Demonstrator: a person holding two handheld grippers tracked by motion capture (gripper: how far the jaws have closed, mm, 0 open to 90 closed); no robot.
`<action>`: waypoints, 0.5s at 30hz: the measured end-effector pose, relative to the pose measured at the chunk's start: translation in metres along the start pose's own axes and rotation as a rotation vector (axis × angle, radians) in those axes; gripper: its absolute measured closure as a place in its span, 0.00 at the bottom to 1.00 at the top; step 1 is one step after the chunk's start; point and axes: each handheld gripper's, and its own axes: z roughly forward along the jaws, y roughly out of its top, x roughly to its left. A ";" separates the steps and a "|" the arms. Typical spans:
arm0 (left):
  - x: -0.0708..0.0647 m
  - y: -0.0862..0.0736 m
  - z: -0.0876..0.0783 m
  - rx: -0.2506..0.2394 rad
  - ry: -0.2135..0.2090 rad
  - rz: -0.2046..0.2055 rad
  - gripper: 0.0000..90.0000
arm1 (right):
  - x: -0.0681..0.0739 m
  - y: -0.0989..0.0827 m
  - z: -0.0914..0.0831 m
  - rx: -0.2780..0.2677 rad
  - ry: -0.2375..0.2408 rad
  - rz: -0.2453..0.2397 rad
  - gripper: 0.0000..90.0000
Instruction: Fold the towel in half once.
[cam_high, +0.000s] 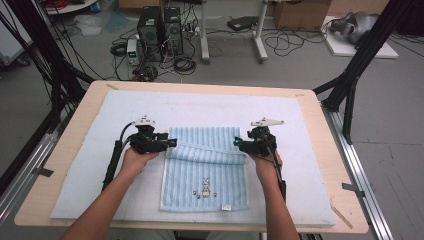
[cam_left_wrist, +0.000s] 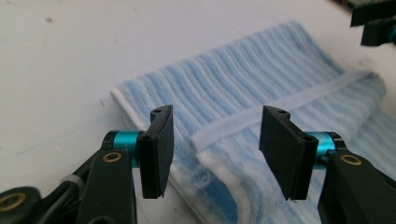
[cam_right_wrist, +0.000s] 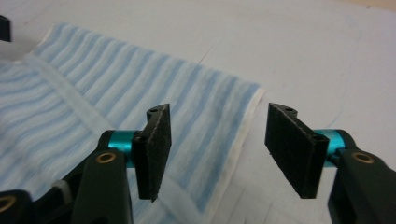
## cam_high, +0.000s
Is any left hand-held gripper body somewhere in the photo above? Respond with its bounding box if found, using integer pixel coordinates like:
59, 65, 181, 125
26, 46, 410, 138
128, 115, 168, 155

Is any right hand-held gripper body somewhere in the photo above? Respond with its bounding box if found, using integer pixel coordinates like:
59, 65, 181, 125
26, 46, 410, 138
239, 117, 285, 157

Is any blue striped towel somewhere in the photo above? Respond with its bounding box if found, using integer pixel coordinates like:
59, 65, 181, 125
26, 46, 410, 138
159, 125, 250, 213

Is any person's left hand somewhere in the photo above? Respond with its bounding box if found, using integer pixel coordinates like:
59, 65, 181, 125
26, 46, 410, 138
119, 148, 160, 181

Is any white foam mat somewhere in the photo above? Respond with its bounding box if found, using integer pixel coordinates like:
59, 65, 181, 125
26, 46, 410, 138
49, 89, 337, 228

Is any white power supply unit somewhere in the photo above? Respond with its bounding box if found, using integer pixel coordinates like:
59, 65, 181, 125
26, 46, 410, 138
126, 38, 141, 66

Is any narrow black computer tower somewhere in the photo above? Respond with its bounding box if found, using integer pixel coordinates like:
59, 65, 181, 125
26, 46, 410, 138
163, 6, 184, 56

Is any wide black computer tower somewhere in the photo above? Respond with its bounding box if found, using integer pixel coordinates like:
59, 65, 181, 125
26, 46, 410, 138
137, 5, 165, 63

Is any wooden stick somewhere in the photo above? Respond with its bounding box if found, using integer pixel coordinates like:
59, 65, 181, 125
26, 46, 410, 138
329, 203, 354, 230

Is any flat black device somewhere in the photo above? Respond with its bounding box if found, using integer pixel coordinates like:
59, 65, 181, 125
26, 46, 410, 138
227, 15, 259, 33

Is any pale blue sheet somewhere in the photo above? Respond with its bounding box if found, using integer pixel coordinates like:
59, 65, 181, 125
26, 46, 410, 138
104, 11, 129, 34

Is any white floor board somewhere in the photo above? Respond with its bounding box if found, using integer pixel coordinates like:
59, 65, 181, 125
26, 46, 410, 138
321, 15, 399, 60

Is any large cardboard box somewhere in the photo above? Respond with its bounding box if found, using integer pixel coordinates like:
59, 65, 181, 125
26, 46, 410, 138
273, 0, 333, 33

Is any clear plastic bag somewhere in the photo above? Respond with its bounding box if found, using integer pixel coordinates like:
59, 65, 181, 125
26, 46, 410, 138
73, 14, 104, 37

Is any round white table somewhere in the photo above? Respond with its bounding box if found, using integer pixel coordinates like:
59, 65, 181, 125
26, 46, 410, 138
44, 0, 99, 16

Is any grey rounded device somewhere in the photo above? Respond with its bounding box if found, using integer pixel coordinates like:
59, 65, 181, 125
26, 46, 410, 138
329, 10, 379, 46

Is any white cabinet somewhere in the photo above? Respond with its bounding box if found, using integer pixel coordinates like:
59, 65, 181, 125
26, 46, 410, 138
0, 0, 34, 66

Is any left hand-held gripper cable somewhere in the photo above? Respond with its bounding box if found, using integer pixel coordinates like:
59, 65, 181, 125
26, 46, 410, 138
101, 121, 138, 193

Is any hand-held gripper cable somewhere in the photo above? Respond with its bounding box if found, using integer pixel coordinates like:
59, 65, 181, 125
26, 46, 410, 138
261, 134, 288, 203
101, 121, 138, 193

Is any right hand-held gripper cable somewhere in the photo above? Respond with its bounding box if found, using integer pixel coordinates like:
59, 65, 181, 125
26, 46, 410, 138
261, 134, 288, 203

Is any coil of black cable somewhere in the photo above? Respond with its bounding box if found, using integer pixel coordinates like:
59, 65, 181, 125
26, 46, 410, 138
173, 56, 198, 76
109, 41, 128, 58

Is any aluminium rail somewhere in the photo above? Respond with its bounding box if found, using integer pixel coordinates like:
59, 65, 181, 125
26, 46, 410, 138
0, 109, 74, 228
321, 103, 396, 240

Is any white table frame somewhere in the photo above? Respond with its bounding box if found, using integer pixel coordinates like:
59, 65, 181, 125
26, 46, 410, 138
199, 0, 270, 65

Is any black metal stand with cables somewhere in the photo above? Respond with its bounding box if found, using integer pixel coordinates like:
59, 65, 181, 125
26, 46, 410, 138
0, 0, 96, 134

